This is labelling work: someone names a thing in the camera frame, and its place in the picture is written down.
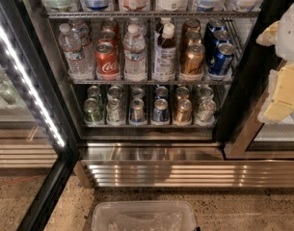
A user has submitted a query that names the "rear silver blue can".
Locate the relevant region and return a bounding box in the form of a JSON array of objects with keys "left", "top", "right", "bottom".
[{"left": 131, "top": 88, "right": 146, "bottom": 99}]

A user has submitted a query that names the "white green can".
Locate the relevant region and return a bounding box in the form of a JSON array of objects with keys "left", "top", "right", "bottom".
[
  {"left": 107, "top": 86, "right": 123, "bottom": 100},
  {"left": 106, "top": 98, "right": 124, "bottom": 123}
]

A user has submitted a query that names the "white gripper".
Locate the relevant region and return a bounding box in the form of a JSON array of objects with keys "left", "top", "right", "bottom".
[{"left": 256, "top": 2, "right": 294, "bottom": 122}]

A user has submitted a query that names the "middle wire shelf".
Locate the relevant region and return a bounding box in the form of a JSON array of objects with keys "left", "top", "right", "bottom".
[{"left": 67, "top": 78, "right": 232, "bottom": 85}]

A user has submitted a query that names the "front left water bottle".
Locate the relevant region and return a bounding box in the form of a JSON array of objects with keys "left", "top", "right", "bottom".
[{"left": 59, "top": 23, "right": 89, "bottom": 79}]

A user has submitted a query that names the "silver blue can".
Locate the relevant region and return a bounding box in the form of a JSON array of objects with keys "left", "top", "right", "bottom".
[
  {"left": 130, "top": 98, "right": 145, "bottom": 123},
  {"left": 131, "top": 88, "right": 146, "bottom": 99}
]

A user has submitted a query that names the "dark blue can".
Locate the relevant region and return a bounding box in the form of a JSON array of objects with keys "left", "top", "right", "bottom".
[
  {"left": 154, "top": 86, "right": 169, "bottom": 100},
  {"left": 152, "top": 98, "right": 170, "bottom": 122}
]

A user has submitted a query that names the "pale green can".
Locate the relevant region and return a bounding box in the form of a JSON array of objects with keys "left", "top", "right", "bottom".
[
  {"left": 195, "top": 85, "right": 214, "bottom": 100},
  {"left": 195, "top": 99, "right": 216, "bottom": 124}
]

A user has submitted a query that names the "front gold can bottom shelf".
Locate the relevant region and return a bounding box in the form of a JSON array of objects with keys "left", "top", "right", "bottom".
[{"left": 174, "top": 99, "right": 192, "bottom": 122}]

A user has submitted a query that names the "front gold can middle shelf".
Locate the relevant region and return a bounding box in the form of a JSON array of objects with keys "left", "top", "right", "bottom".
[{"left": 181, "top": 43, "right": 205, "bottom": 76}]

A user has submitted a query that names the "front blue can middle shelf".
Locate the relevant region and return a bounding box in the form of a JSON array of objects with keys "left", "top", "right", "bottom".
[{"left": 207, "top": 42, "right": 235, "bottom": 80}]

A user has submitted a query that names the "rear blue can middle shelf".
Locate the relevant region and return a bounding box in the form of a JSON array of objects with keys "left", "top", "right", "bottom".
[{"left": 205, "top": 18, "right": 226, "bottom": 35}]

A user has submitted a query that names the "rear green can bottom shelf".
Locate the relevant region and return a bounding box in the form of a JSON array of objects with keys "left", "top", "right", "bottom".
[{"left": 87, "top": 86, "right": 103, "bottom": 105}]

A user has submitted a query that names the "red cola can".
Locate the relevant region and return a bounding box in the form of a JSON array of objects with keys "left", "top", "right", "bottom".
[
  {"left": 95, "top": 42, "right": 119, "bottom": 80},
  {"left": 101, "top": 18, "right": 120, "bottom": 34},
  {"left": 97, "top": 29, "right": 118, "bottom": 47}
]

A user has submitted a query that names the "glass fridge door with light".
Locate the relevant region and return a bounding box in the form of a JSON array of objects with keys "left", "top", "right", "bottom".
[{"left": 0, "top": 0, "right": 78, "bottom": 231}]

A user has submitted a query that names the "rear gold can middle shelf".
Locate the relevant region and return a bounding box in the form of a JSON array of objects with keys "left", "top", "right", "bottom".
[{"left": 182, "top": 18, "right": 200, "bottom": 34}]

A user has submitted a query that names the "front centre water bottle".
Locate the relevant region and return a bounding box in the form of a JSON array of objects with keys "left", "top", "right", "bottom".
[{"left": 123, "top": 24, "right": 147, "bottom": 82}]

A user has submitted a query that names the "water bottle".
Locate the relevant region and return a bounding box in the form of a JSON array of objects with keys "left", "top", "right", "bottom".
[
  {"left": 68, "top": 18, "right": 94, "bottom": 69},
  {"left": 123, "top": 24, "right": 147, "bottom": 82},
  {"left": 59, "top": 23, "right": 89, "bottom": 79},
  {"left": 126, "top": 17, "right": 147, "bottom": 35}
]

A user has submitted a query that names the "rear centre water bottle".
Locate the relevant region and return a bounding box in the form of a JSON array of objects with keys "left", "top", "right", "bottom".
[{"left": 126, "top": 17, "right": 147, "bottom": 35}]

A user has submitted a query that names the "blue can shelf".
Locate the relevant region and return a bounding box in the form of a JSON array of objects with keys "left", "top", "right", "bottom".
[
  {"left": 207, "top": 42, "right": 235, "bottom": 80},
  {"left": 205, "top": 18, "right": 226, "bottom": 35},
  {"left": 206, "top": 30, "right": 231, "bottom": 63}
]

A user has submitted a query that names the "front silver blue can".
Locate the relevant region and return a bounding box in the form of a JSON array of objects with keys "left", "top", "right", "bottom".
[{"left": 130, "top": 98, "right": 145, "bottom": 123}]

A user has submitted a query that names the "upper wire shelf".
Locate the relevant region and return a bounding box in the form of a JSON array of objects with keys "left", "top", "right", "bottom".
[{"left": 46, "top": 11, "right": 259, "bottom": 19}]

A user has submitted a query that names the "gold can shelf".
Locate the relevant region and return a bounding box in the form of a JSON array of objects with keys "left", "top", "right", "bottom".
[
  {"left": 181, "top": 31, "right": 202, "bottom": 49},
  {"left": 182, "top": 18, "right": 200, "bottom": 34},
  {"left": 181, "top": 43, "right": 205, "bottom": 76},
  {"left": 174, "top": 99, "right": 192, "bottom": 122},
  {"left": 175, "top": 87, "right": 190, "bottom": 101}
]

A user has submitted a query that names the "rear left water bottle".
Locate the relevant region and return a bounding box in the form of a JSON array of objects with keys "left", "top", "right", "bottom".
[{"left": 68, "top": 18, "right": 94, "bottom": 69}]

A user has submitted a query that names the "rear red cola can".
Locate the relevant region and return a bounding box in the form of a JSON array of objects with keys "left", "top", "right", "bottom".
[{"left": 101, "top": 18, "right": 120, "bottom": 34}]

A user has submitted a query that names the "clear plastic bin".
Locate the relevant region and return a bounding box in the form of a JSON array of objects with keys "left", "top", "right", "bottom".
[{"left": 92, "top": 200, "right": 196, "bottom": 231}]

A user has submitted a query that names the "wire shelf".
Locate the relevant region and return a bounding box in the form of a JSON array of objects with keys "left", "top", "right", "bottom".
[
  {"left": 67, "top": 78, "right": 232, "bottom": 85},
  {"left": 46, "top": 11, "right": 259, "bottom": 19}
]

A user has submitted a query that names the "rear gold can bottom shelf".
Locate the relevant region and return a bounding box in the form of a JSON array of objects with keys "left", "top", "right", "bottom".
[{"left": 175, "top": 87, "right": 190, "bottom": 101}]

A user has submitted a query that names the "front tea bottle white cap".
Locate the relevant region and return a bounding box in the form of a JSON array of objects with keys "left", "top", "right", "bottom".
[{"left": 153, "top": 23, "right": 176, "bottom": 82}]

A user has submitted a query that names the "middle red cola can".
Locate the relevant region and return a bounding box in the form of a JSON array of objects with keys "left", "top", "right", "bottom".
[{"left": 97, "top": 29, "right": 118, "bottom": 47}]

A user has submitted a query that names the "rear dark blue can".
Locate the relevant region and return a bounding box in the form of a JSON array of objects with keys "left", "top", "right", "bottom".
[{"left": 154, "top": 86, "right": 169, "bottom": 100}]

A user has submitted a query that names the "rear pale green can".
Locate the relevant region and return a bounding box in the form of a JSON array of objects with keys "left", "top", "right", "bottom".
[{"left": 195, "top": 85, "right": 214, "bottom": 100}]

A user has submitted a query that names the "front red cola can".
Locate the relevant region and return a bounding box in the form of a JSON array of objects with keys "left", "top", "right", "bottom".
[{"left": 95, "top": 42, "right": 119, "bottom": 80}]

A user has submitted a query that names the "rear tea bottle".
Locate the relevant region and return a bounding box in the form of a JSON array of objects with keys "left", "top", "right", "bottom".
[{"left": 154, "top": 17, "right": 172, "bottom": 39}]

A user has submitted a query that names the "front dark blue can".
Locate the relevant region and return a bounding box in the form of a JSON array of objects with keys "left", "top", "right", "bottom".
[{"left": 152, "top": 98, "right": 170, "bottom": 122}]

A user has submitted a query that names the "front pale green can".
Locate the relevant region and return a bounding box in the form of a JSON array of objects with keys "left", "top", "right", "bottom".
[{"left": 195, "top": 99, "right": 216, "bottom": 124}]

